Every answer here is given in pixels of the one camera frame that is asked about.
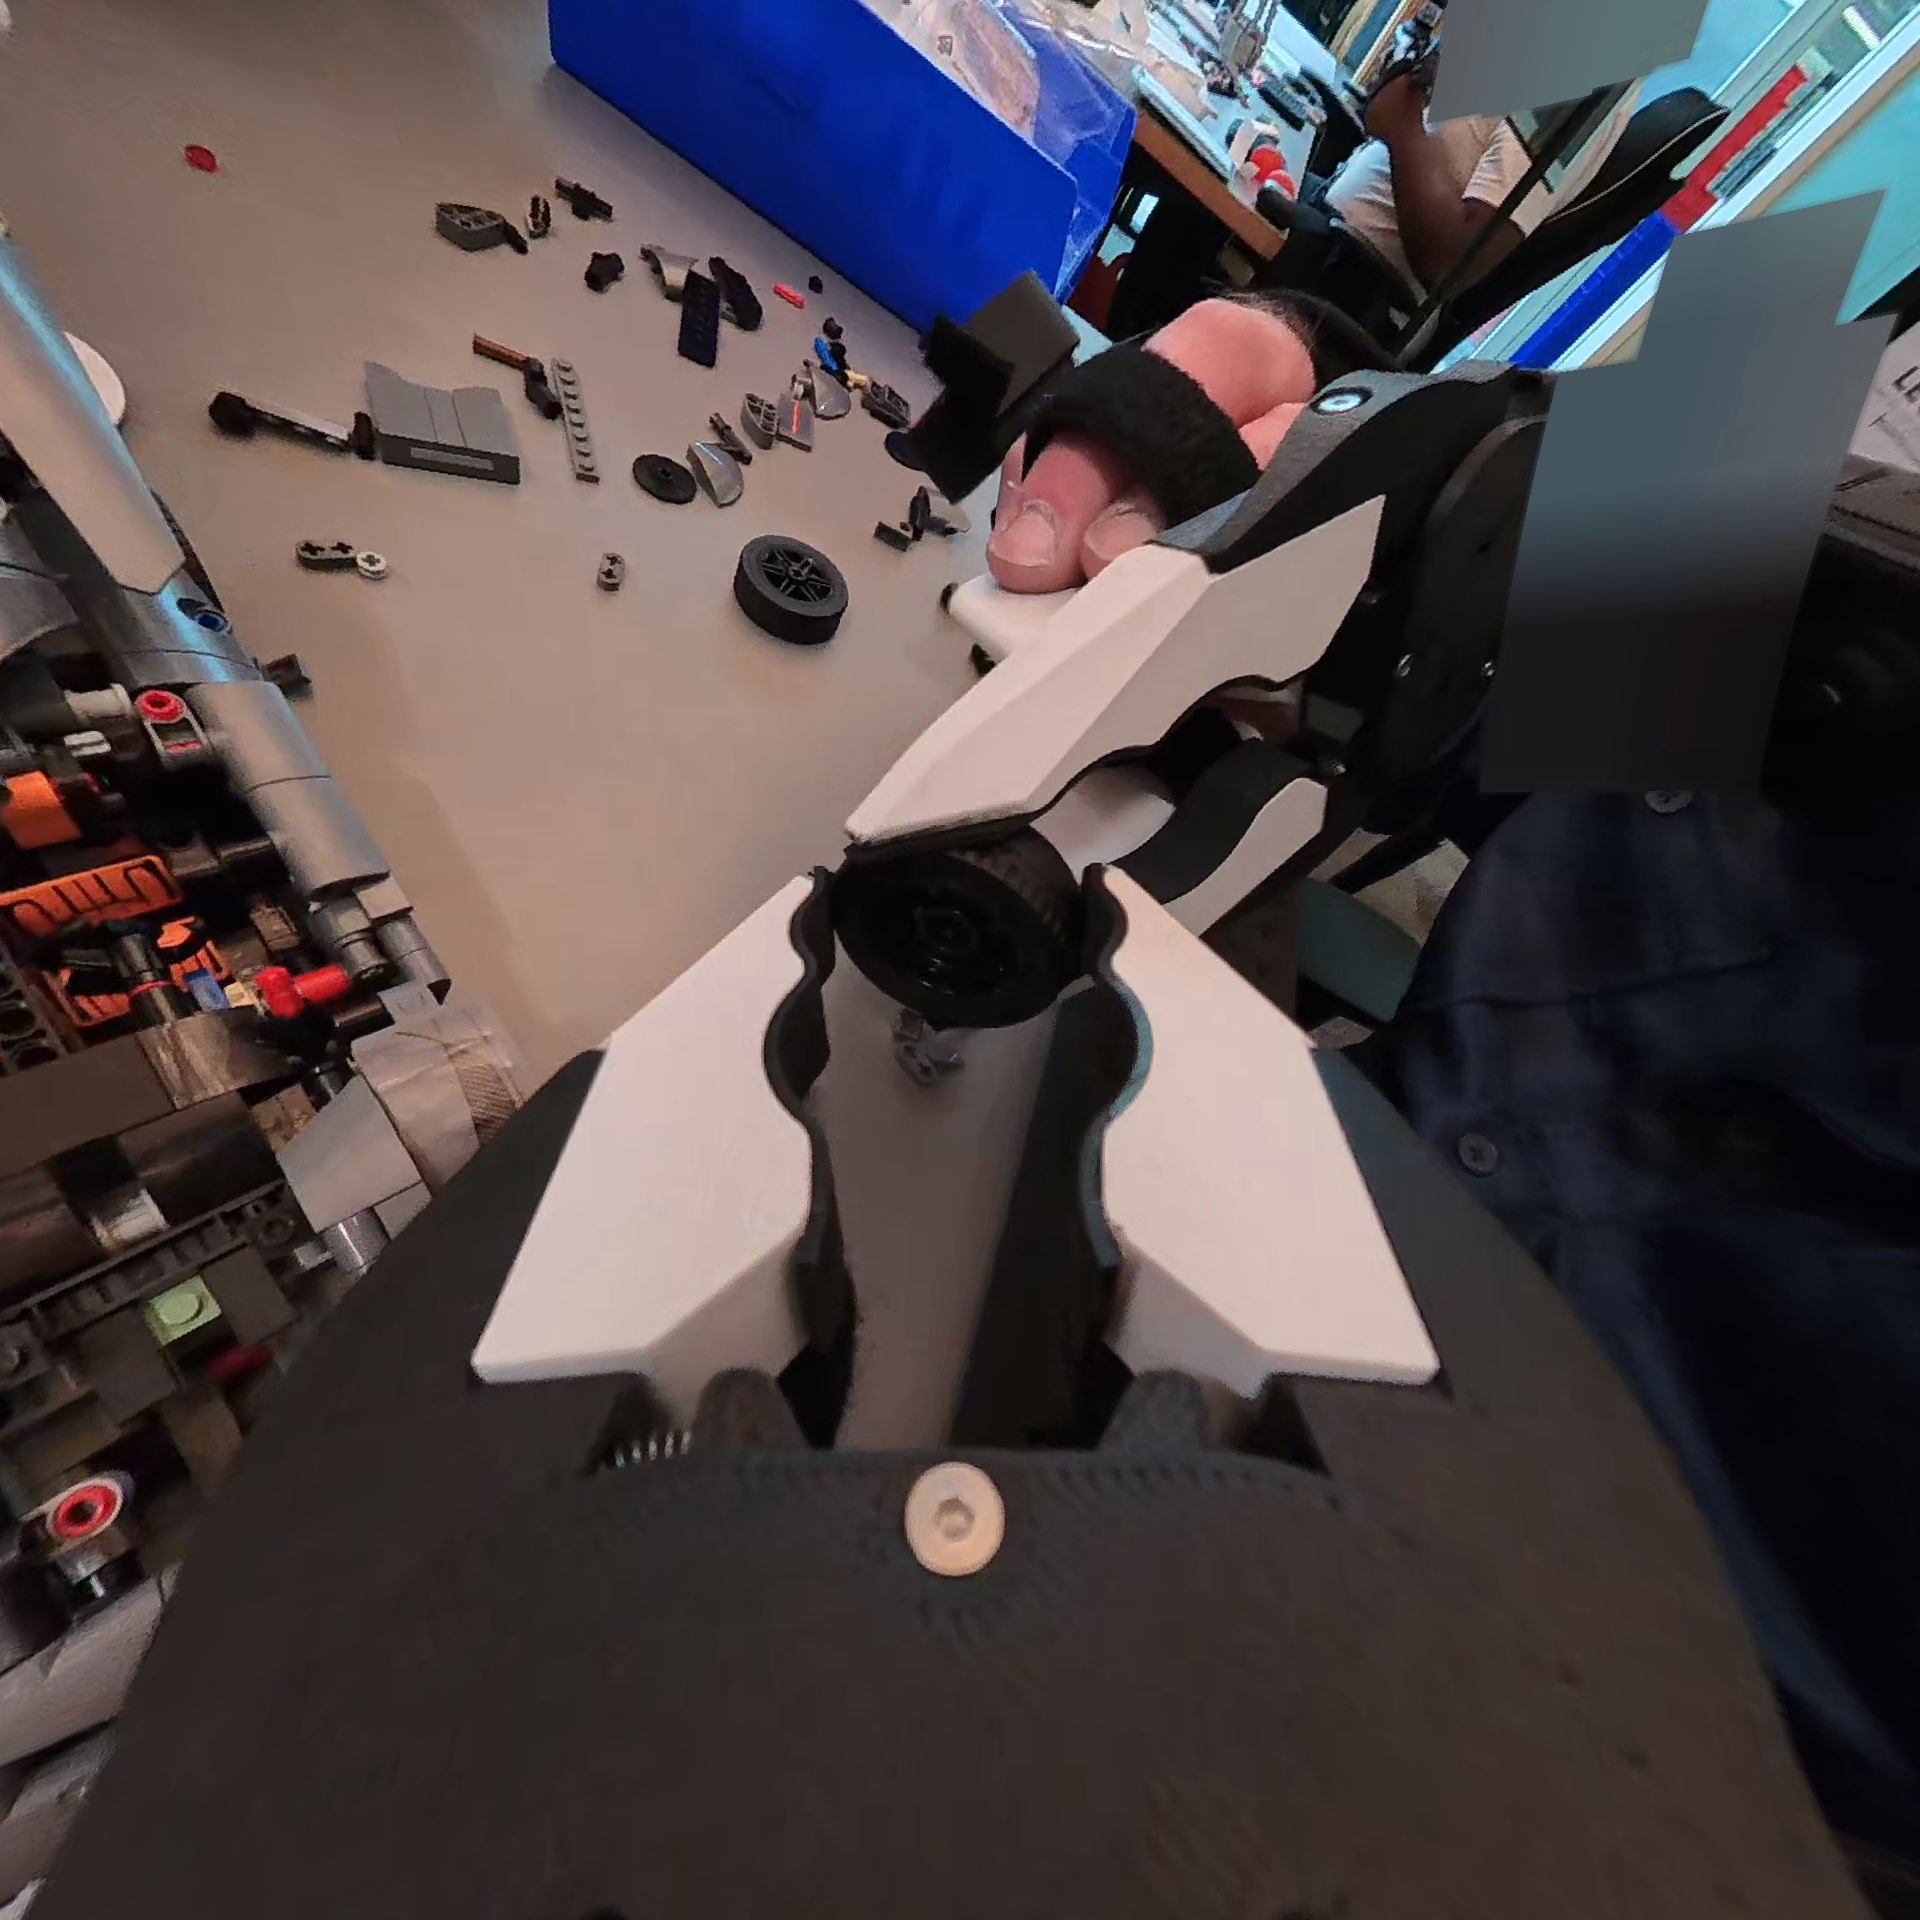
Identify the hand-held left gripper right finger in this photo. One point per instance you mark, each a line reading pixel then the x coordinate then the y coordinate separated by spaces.
pixel 1277 1202

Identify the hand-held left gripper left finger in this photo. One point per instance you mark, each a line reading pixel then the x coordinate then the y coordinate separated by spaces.
pixel 646 1202

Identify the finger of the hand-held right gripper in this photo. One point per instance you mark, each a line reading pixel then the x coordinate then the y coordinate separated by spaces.
pixel 1277 819
pixel 1172 629

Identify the grey lego car model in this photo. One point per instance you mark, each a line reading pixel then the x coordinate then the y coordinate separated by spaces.
pixel 301 780

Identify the black lego clip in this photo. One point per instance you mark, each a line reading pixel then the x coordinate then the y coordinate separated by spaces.
pixel 922 517

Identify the small grey lego connector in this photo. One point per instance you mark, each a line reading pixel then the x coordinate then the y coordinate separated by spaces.
pixel 922 1050

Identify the grey curved lego liftarm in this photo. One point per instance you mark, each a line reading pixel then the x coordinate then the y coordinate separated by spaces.
pixel 774 425

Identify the silver curved lego slope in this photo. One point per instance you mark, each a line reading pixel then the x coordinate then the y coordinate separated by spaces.
pixel 721 477

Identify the black lego wheel hub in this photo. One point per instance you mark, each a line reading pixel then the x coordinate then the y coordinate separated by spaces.
pixel 666 477

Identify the black curved lego piece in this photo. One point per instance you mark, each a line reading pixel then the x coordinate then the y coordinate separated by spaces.
pixel 740 293

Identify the black studded lego plate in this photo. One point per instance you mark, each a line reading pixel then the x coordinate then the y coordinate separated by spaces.
pixel 700 318

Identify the grey white curved lego piece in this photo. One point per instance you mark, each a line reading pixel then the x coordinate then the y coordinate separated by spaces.
pixel 676 270

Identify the long grey studded lego plate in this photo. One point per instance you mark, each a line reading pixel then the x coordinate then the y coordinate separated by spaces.
pixel 575 425

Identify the black bent lego liftarm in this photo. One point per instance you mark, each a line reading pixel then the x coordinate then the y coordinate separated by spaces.
pixel 540 394

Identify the grey two-hole lego liftarm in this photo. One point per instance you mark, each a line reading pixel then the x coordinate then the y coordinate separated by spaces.
pixel 340 557

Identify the brown lego axle connector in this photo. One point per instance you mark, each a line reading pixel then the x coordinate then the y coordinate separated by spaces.
pixel 504 351

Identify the grey lego panel assembly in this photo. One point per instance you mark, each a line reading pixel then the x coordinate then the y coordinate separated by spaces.
pixel 442 422

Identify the grey three-hole lego liftarm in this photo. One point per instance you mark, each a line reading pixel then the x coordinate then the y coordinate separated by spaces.
pixel 477 230

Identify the person's right hand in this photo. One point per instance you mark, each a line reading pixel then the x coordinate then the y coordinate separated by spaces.
pixel 1080 511

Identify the wooden desk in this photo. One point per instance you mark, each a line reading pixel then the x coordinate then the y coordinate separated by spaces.
pixel 1201 173

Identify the black office chair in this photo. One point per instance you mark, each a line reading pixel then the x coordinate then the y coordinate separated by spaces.
pixel 1652 150

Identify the clear plastic bags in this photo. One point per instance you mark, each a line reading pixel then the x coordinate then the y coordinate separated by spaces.
pixel 1037 76

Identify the blue plastic box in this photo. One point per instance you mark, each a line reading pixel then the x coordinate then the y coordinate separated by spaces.
pixel 780 135

